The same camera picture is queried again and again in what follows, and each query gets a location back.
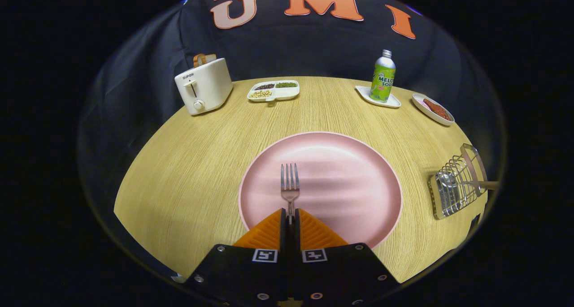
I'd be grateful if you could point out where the pink round plate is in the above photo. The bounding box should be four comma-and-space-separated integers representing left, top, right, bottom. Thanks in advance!
238, 132, 403, 249

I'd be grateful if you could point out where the fork with wooden handle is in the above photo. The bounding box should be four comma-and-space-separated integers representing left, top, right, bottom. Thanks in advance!
281, 163, 300, 225

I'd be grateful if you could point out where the white round food bowl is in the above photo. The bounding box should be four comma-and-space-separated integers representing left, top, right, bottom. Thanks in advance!
412, 93, 455, 127

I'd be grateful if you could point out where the green soda bottle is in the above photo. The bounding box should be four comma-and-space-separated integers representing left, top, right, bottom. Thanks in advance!
370, 49, 396, 103

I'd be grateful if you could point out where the white square coaster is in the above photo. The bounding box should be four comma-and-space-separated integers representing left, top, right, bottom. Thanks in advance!
355, 85, 402, 109

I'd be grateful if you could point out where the metal wire cutlery basket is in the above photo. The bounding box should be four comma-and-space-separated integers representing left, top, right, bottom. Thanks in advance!
427, 143, 488, 220

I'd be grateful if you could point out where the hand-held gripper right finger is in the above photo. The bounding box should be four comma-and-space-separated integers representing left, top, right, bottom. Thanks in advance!
295, 208, 400, 305

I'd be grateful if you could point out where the white divided snack dish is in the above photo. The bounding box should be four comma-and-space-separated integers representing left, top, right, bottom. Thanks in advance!
247, 80, 300, 103

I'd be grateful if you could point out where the red meat piece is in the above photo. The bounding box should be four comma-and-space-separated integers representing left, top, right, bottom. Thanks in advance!
423, 99, 451, 121

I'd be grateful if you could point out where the black backdrop cloth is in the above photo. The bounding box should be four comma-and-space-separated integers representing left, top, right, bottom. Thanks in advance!
78, 0, 507, 272

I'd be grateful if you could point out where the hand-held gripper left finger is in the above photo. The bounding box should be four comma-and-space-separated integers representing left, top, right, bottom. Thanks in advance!
184, 208, 287, 305

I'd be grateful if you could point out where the spoon with wooden handle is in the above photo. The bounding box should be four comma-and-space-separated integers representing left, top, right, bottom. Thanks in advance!
436, 172, 500, 192

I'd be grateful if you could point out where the white toaster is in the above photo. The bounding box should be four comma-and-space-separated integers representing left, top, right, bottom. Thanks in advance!
174, 57, 233, 116

